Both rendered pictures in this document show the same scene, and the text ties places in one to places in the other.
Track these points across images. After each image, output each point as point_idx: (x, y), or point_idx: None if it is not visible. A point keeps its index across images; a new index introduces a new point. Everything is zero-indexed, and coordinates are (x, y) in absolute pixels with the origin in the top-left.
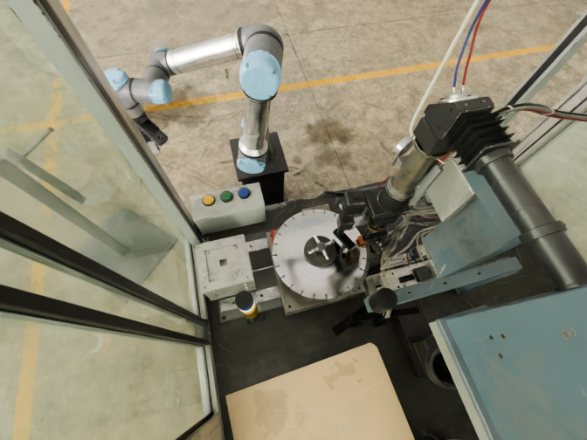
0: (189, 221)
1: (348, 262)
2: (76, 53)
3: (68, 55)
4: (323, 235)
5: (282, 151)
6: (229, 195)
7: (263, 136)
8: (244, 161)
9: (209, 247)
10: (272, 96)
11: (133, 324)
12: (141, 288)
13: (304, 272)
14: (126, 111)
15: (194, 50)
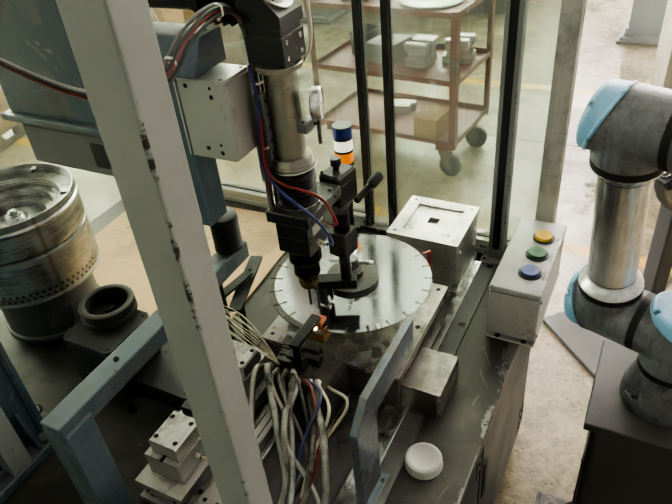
0: (503, 186)
1: (306, 296)
2: None
3: None
4: (370, 293)
5: (648, 440)
6: (536, 254)
7: (592, 252)
8: (582, 267)
9: (465, 215)
10: (592, 163)
11: (355, 10)
12: (384, 29)
13: None
14: (577, 14)
15: None
